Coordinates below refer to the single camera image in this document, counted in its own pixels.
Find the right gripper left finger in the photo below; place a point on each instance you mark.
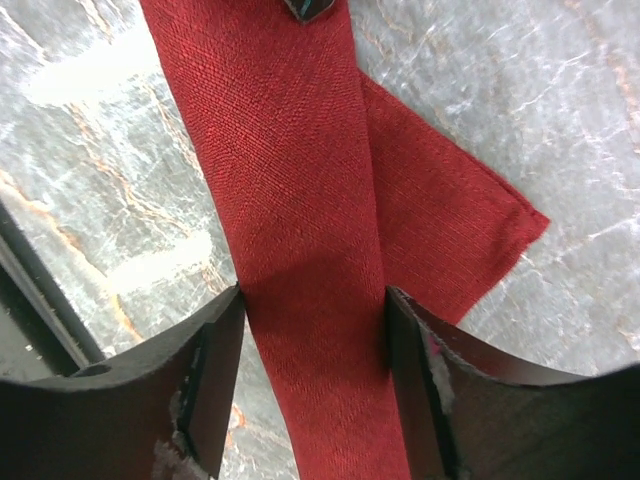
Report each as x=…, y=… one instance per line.
x=157, y=411

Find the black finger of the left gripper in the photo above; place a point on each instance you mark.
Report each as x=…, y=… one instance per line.
x=306, y=11

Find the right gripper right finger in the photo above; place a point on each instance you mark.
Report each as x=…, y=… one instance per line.
x=471, y=411

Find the dark red cloth napkin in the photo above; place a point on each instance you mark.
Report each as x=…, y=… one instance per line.
x=329, y=189

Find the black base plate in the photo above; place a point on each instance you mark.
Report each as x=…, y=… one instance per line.
x=41, y=334

